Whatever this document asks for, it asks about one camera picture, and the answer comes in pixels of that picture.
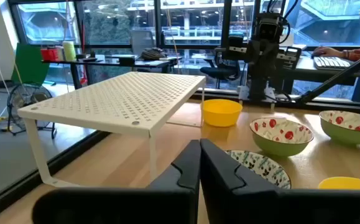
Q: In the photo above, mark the green bowl red flower print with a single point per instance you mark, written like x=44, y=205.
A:
x=276, y=147
x=344, y=134

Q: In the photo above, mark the small black box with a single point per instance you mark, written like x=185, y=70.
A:
x=127, y=60

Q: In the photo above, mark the black vertical frame post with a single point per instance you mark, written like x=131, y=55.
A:
x=226, y=21

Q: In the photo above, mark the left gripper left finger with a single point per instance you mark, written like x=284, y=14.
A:
x=186, y=168

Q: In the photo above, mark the yellow-green spool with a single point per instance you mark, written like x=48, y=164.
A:
x=69, y=51

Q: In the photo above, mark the black office chair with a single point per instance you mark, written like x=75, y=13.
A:
x=221, y=72

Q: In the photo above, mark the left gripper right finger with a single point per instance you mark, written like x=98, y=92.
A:
x=223, y=186

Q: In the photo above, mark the black desk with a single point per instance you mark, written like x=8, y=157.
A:
x=111, y=62

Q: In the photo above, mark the person's hand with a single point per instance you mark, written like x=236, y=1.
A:
x=325, y=52

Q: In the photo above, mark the grey coiled bundle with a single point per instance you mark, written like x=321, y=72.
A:
x=153, y=53

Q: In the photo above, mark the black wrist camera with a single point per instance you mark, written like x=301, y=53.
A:
x=270, y=28

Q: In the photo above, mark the black diagonal frame strut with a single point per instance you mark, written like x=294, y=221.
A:
x=338, y=76

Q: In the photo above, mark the grey office chair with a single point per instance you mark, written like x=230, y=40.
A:
x=142, y=40

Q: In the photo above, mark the black floor fan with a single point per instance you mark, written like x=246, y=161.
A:
x=27, y=102

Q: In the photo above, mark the green board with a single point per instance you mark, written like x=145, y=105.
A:
x=30, y=65

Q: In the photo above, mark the white perforated metal shelf rack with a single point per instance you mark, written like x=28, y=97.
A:
x=120, y=99

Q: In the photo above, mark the white computer keyboard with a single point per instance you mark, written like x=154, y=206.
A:
x=332, y=63

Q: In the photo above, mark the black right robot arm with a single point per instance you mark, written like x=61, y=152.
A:
x=260, y=85

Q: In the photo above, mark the blue bowl teal floral print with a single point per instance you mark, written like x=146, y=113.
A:
x=260, y=168

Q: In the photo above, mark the yellow plastic bowl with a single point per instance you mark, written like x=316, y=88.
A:
x=221, y=115
x=347, y=184

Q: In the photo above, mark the dark desk with keyboard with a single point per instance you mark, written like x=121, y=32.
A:
x=329, y=74

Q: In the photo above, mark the red spool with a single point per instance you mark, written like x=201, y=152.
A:
x=49, y=54

